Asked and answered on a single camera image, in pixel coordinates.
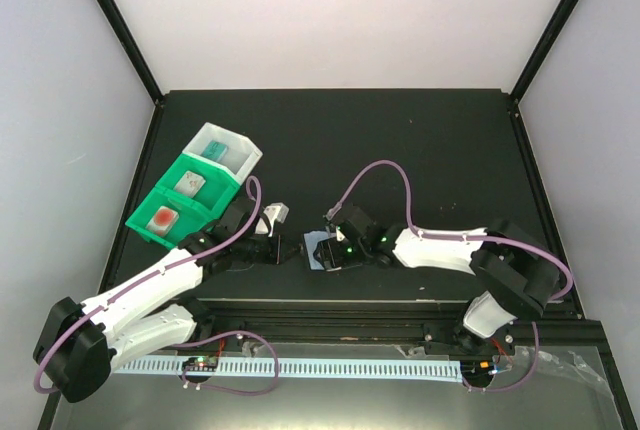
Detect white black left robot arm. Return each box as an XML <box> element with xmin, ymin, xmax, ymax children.
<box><xmin>33</xmin><ymin>197</ymin><xmax>299</xmax><ymax>403</ymax></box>

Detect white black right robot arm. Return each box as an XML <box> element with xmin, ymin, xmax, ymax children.
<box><xmin>303</xmin><ymin>205</ymin><xmax>561</xmax><ymax>355</ymax></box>

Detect white card in green bin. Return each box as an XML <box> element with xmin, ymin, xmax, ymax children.
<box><xmin>173</xmin><ymin>171</ymin><xmax>206</xmax><ymax>198</ymax></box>

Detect red circle card in bin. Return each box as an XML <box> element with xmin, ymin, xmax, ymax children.
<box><xmin>146</xmin><ymin>206</ymin><xmax>179</xmax><ymax>237</ymax></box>

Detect teal card in white bin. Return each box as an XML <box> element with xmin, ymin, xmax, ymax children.
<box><xmin>201</xmin><ymin>140</ymin><xmax>229</xmax><ymax>162</ymax></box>

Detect green bin middle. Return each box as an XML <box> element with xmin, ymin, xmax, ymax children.
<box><xmin>156</xmin><ymin>153</ymin><xmax>239</xmax><ymax>217</ymax></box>

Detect green bin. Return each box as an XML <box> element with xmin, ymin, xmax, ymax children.
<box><xmin>156</xmin><ymin>153</ymin><xmax>239</xmax><ymax>217</ymax></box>
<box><xmin>125</xmin><ymin>188</ymin><xmax>209</xmax><ymax>250</ymax></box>

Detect white bin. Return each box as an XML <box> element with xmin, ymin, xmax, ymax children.
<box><xmin>182</xmin><ymin>122</ymin><xmax>263</xmax><ymax>185</ymax></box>

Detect green bin near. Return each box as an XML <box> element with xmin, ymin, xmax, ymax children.
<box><xmin>125</xmin><ymin>188</ymin><xmax>209</xmax><ymax>250</ymax></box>

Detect left controller board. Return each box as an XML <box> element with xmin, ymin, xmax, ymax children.
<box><xmin>181</xmin><ymin>356</ymin><xmax>219</xmax><ymax>374</ymax></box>

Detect controller board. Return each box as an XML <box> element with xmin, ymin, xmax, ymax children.
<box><xmin>181</xmin><ymin>356</ymin><xmax>219</xmax><ymax>374</ymax></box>
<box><xmin>460</xmin><ymin>359</ymin><xmax>504</xmax><ymax>378</ymax></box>

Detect right controller board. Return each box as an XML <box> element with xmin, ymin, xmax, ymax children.
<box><xmin>460</xmin><ymin>359</ymin><xmax>504</xmax><ymax>378</ymax></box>

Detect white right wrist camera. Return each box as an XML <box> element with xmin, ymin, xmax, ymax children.
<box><xmin>325</xmin><ymin>203</ymin><xmax>346</xmax><ymax>242</ymax></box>

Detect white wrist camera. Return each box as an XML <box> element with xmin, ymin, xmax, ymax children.
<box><xmin>255</xmin><ymin>203</ymin><xmax>289</xmax><ymax>237</ymax></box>
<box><xmin>325</xmin><ymin>203</ymin><xmax>346</xmax><ymax>242</ymax></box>

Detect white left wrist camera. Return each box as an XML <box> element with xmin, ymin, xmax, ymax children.
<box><xmin>255</xmin><ymin>203</ymin><xmax>289</xmax><ymax>237</ymax></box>

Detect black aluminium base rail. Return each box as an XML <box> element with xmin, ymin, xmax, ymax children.
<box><xmin>178</xmin><ymin>297</ymin><xmax>608</xmax><ymax>349</ymax></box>

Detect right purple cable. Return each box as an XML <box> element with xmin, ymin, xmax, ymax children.
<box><xmin>327</xmin><ymin>159</ymin><xmax>574</xmax><ymax>394</ymax></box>

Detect purple cable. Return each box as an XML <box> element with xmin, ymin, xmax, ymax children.
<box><xmin>327</xmin><ymin>159</ymin><xmax>574</xmax><ymax>394</ymax></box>
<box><xmin>32</xmin><ymin>175</ymin><xmax>279</xmax><ymax>396</ymax></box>

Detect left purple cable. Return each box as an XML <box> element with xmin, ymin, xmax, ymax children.
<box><xmin>32</xmin><ymin>175</ymin><xmax>279</xmax><ymax>396</ymax></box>

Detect white slotted cable duct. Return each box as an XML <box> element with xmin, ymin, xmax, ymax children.
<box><xmin>116</xmin><ymin>355</ymin><xmax>463</xmax><ymax>383</ymax></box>

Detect black left frame post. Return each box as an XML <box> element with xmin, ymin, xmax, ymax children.
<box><xmin>95</xmin><ymin>0</ymin><xmax>164</xmax><ymax>105</ymax></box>

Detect black frame post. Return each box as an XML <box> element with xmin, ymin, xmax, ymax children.
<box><xmin>510</xmin><ymin>0</ymin><xmax>580</xmax><ymax>103</ymax></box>
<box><xmin>95</xmin><ymin>0</ymin><xmax>164</xmax><ymax>105</ymax></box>

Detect black right frame post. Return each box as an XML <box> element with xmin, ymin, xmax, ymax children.
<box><xmin>510</xmin><ymin>0</ymin><xmax>580</xmax><ymax>103</ymax></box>

